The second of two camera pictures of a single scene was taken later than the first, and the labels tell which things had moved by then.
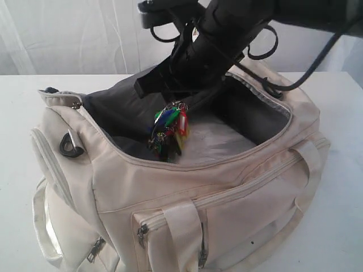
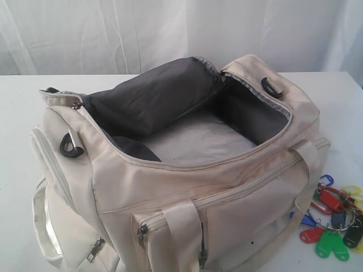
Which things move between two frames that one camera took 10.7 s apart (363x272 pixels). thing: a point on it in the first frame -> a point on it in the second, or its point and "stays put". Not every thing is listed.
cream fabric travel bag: [231, 202] stays put
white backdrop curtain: [59, 37] stays put
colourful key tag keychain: [170, 131] -> [336, 218]
